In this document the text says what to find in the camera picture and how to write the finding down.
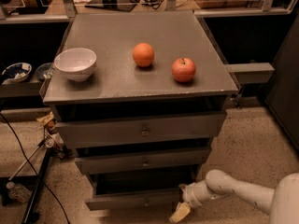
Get red apple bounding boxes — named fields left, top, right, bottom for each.
left=171, top=58, right=196, bottom=83

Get grey top drawer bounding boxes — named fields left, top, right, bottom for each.
left=56, top=111, right=226, bottom=148

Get blue patterned bowl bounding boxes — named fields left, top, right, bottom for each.
left=4, top=63, right=32, bottom=82

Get white ceramic bowl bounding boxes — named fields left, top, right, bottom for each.
left=54, top=48, right=97, bottom=82

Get grey side shelf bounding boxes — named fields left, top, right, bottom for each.
left=226, top=63, right=275, bottom=84

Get small dark bowl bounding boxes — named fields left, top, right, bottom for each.
left=35, top=63, right=54, bottom=81

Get grey bottom drawer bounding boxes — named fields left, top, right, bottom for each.
left=85, top=167, right=194, bottom=210

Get orange fruit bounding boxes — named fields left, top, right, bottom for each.
left=133, top=43, right=154, bottom=67

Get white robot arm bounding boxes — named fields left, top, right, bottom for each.
left=169, top=170, right=299, bottom=224

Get black monitor base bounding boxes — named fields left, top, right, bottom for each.
left=85, top=0, right=137, bottom=12

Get clear plastic bottle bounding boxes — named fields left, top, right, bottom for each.
left=6, top=181, right=31, bottom=203

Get grey drawer cabinet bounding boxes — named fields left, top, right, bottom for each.
left=39, top=10, right=239, bottom=194

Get black floor cable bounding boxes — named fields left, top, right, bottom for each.
left=0, top=111, right=71, bottom=224

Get black tripod stand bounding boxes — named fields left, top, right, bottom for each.
left=8, top=138, right=55, bottom=224

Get crumpled snack wrapper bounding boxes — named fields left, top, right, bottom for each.
left=36, top=112, right=55, bottom=133

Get grey drawer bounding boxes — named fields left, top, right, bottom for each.
left=85, top=167, right=194, bottom=210
left=56, top=111, right=226, bottom=148
left=75, top=147, right=211, bottom=175

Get grey middle drawer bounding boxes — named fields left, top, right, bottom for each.
left=75, top=147, right=211, bottom=175

